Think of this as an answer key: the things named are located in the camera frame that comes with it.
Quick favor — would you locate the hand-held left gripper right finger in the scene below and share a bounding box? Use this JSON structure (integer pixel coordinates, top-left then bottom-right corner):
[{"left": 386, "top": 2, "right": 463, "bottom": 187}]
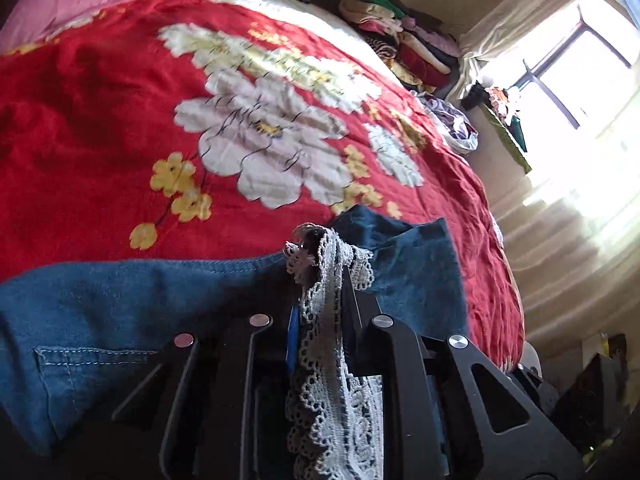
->
[{"left": 300, "top": 225, "right": 586, "bottom": 480}]

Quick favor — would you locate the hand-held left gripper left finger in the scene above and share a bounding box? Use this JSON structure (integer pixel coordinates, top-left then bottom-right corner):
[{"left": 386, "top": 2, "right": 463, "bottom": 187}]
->
[{"left": 110, "top": 305, "right": 302, "bottom": 480}]

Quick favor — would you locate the blue denim pants lace trim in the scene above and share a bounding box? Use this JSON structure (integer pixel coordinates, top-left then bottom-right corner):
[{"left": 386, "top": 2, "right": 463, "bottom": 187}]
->
[{"left": 0, "top": 205, "right": 471, "bottom": 480}]

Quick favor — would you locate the dark box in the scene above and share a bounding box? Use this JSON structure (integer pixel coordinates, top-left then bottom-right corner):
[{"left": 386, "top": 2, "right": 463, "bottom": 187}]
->
[{"left": 550, "top": 332, "right": 632, "bottom": 456}]

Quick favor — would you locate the white bag of clothes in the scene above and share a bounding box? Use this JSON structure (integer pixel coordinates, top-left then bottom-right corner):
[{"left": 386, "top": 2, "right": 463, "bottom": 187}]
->
[{"left": 417, "top": 92, "right": 480, "bottom": 155}]

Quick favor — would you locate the green cloth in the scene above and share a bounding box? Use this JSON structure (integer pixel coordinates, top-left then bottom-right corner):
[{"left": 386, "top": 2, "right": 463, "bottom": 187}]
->
[{"left": 482, "top": 105, "right": 533, "bottom": 175}]

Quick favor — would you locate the red floral blanket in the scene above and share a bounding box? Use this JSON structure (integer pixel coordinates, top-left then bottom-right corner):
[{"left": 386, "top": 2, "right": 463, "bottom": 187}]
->
[{"left": 0, "top": 0, "right": 526, "bottom": 371}]

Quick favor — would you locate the dark cloth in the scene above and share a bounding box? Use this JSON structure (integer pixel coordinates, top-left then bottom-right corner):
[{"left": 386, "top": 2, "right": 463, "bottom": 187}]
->
[{"left": 460, "top": 82, "right": 493, "bottom": 111}]

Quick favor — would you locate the stack of folded clothes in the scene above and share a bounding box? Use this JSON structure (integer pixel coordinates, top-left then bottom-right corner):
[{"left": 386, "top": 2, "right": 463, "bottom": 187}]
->
[{"left": 339, "top": 0, "right": 463, "bottom": 96}]

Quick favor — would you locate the window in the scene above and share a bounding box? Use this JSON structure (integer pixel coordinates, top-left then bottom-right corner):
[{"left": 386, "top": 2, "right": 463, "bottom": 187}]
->
[{"left": 500, "top": 0, "right": 640, "bottom": 131}]

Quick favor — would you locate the cream curtain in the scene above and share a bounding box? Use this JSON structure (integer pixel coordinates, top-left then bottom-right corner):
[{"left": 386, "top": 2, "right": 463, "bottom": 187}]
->
[{"left": 445, "top": 0, "right": 640, "bottom": 341}]

